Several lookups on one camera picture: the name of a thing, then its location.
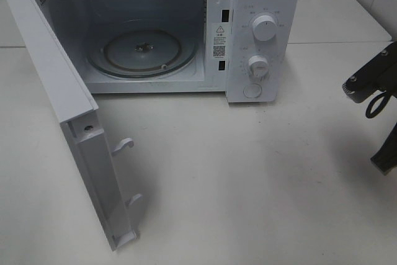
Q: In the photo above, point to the glass microwave turntable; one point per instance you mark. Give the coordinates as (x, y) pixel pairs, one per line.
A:
(139, 54)

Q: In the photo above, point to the white timer knob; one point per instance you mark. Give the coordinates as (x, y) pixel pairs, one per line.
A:
(258, 66)

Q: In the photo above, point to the upper white power knob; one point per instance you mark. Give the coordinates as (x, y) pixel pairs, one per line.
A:
(264, 27)

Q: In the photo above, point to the white warning label sticker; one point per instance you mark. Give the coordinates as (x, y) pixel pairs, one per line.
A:
(220, 39)

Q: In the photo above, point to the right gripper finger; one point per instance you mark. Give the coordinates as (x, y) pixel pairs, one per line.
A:
(385, 158)

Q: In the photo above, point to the white microwave door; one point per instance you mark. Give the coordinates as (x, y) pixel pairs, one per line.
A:
(76, 111)

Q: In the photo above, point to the round white door button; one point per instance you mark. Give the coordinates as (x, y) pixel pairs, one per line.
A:
(252, 91)

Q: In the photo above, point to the white microwave oven body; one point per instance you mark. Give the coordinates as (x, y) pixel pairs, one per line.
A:
(77, 23)

